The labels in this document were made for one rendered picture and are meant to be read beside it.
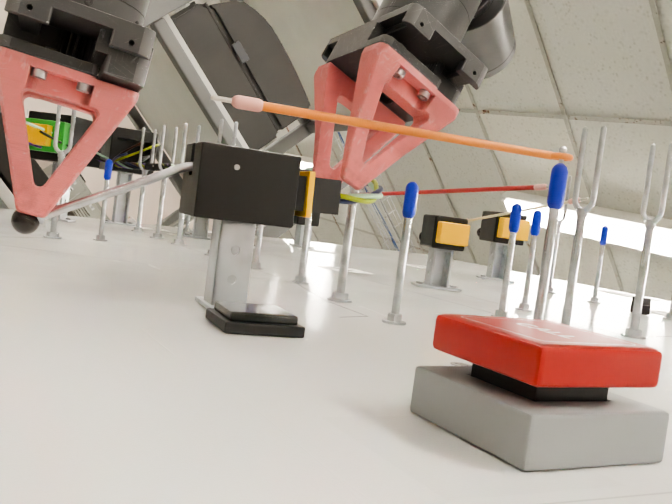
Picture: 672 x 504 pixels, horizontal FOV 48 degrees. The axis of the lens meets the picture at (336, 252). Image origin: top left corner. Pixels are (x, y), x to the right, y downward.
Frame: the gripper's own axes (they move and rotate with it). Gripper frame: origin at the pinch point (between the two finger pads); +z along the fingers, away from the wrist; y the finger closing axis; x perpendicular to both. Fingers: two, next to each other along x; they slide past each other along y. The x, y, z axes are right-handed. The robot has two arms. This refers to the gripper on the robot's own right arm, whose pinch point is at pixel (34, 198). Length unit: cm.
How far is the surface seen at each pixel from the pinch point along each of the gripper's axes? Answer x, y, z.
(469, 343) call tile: -13.0, -22.1, 0.3
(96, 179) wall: -48, 773, -12
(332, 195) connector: -15.3, -0.9, -4.5
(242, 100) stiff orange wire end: -6.7, -11.0, -6.4
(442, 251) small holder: -38.0, 25.5, -4.4
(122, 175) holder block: -11, 80, -4
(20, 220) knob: 0.4, -0.7, 1.2
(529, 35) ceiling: -179, 252, -119
